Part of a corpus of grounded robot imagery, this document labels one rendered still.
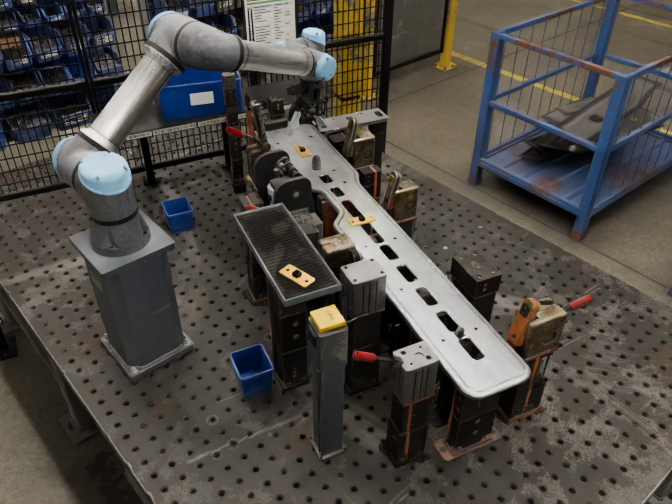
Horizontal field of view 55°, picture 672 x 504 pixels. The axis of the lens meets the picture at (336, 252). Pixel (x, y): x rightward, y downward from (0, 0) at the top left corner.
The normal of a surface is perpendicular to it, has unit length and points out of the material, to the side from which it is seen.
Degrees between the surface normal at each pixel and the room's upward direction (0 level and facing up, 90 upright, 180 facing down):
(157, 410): 0
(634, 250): 0
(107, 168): 8
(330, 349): 90
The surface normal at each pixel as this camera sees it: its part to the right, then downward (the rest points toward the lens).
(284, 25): 0.42, 0.56
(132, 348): -0.11, 0.61
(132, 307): 0.66, 0.47
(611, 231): 0.00, -0.79
